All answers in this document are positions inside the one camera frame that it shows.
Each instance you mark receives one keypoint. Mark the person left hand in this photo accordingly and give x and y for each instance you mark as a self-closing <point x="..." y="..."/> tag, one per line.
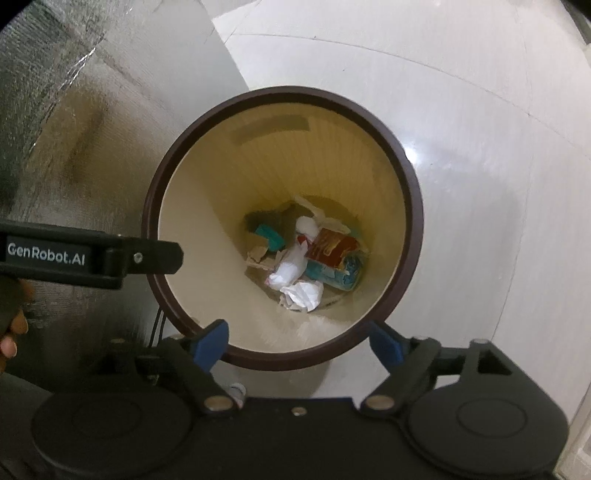
<point x="16" y="299"/>

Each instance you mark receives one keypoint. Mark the red cigarette pack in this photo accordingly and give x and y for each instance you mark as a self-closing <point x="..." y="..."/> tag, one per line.
<point x="331" y="249"/>

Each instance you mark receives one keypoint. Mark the white plastic bag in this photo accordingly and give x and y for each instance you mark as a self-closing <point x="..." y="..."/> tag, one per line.
<point x="293" y="263"/>

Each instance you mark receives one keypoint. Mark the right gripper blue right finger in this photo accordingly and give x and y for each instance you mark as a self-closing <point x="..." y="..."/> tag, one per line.
<point x="388" y="345"/>

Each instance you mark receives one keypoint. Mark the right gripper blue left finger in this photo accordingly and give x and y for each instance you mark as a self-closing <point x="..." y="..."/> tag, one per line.
<point x="209" y="346"/>

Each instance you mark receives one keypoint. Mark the round brown trash bin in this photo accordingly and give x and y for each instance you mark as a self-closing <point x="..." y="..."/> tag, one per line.
<point x="255" y="152"/>

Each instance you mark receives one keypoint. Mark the brown cardboard piece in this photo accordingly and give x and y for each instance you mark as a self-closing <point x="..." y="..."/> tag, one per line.
<point x="258" y="254"/>

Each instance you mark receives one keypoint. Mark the white paper wrapper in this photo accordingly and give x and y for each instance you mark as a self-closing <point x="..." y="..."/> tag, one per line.
<point x="303" y="296"/>

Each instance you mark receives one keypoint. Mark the teal snack wrapper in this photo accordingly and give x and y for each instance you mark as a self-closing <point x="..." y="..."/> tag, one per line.
<point x="277" y="226"/>

